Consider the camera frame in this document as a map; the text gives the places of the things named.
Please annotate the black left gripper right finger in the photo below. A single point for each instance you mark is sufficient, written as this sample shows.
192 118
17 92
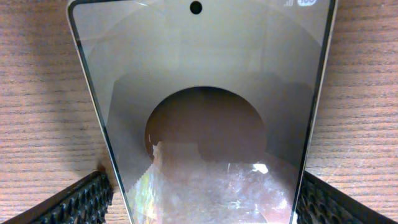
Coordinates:
320 203

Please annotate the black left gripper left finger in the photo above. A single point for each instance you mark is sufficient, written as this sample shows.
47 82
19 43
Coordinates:
85 201

